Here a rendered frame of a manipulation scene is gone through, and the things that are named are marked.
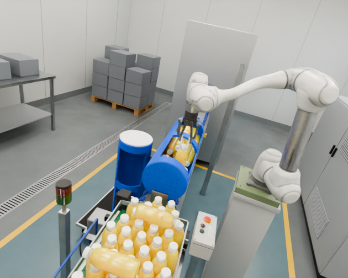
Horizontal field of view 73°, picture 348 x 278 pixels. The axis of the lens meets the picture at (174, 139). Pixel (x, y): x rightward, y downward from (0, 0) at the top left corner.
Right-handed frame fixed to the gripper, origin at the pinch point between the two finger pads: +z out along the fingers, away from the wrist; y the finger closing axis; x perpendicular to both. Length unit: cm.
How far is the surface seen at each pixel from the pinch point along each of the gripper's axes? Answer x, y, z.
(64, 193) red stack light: 57, 40, 10
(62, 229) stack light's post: 56, 42, 33
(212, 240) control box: 44, -27, 24
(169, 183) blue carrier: 11.4, 2.2, 24.0
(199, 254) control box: 47, -23, 31
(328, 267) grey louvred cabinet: -54, -152, 115
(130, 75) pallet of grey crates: -329, 167, 51
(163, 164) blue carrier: 11.4, 8.2, 11.6
